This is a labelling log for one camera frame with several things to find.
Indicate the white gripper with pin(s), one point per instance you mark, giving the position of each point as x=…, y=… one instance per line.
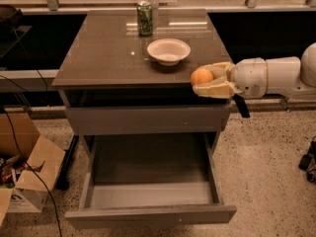
x=249, y=76

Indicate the orange fruit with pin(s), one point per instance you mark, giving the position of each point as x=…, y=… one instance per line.
x=201, y=76

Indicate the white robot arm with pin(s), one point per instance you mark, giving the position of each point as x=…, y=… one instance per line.
x=291, y=77

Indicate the grey drawer cabinet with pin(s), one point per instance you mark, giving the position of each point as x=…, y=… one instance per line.
x=111, y=38

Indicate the closed grey top drawer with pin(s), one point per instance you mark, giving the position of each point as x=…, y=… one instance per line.
x=146, y=120

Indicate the open grey middle drawer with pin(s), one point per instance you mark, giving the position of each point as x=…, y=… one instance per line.
x=151, y=179

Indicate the black cabinet leg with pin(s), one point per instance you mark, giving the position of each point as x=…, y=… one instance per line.
x=241, y=106

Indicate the white bowl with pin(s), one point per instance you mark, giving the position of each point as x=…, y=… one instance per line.
x=168, y=52

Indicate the green soda can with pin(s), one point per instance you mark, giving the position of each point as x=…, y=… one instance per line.
x=144, y=18

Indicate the black power adapter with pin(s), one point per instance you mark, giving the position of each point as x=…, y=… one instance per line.
x=304, y=162

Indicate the open cardboard box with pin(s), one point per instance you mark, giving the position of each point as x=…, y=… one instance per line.
x=30, y=165

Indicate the metal window railing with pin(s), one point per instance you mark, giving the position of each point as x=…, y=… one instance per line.
x=150, y=84

